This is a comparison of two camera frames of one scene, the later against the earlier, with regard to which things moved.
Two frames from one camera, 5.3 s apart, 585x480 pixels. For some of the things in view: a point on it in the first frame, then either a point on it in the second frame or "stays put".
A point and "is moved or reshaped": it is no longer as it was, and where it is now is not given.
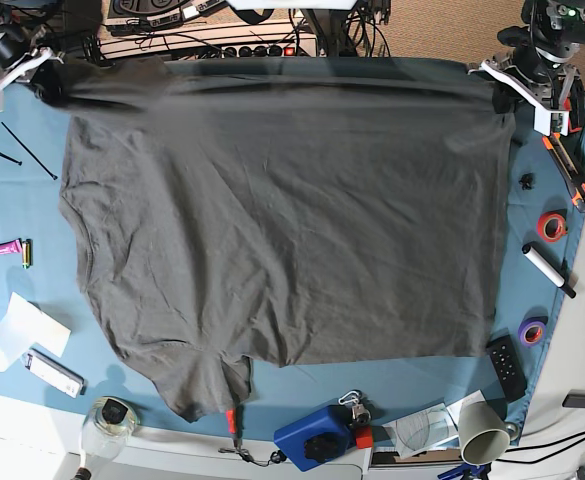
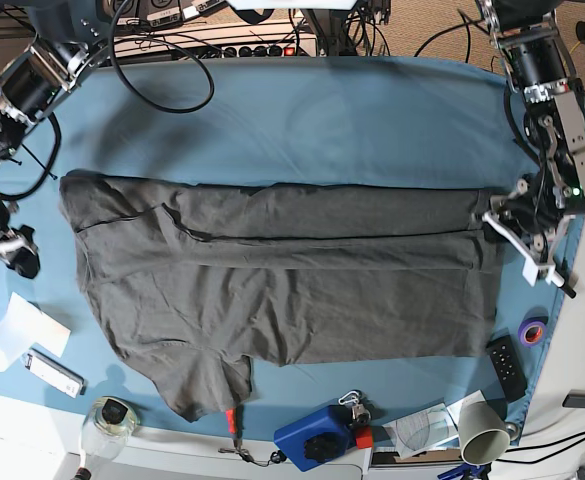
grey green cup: x=483 y=435 stays put
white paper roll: x=23 y=326 stays put
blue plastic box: x=315 y=439 stays put
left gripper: x=551 y=80 to x=537 y=204
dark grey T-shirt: x=302 y=211 is moved or reshaped
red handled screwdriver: x=231 y=420 stays put
